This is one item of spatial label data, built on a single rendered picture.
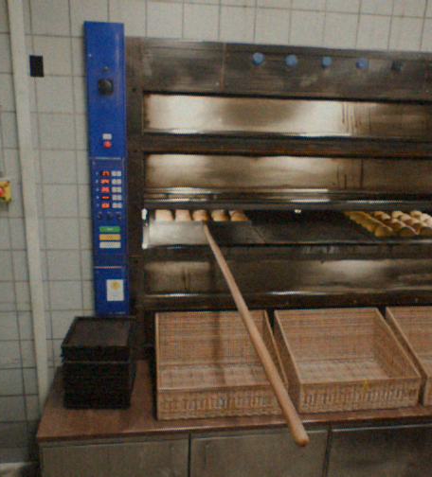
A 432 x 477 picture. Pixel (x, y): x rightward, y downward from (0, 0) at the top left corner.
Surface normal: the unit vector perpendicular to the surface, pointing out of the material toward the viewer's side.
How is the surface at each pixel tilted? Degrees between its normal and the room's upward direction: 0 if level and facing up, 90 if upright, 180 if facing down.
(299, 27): 90
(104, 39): 90
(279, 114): 70
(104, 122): 90
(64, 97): 90
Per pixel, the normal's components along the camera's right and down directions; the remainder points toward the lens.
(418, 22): 0.14, 0.30
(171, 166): 0.14, -0.04
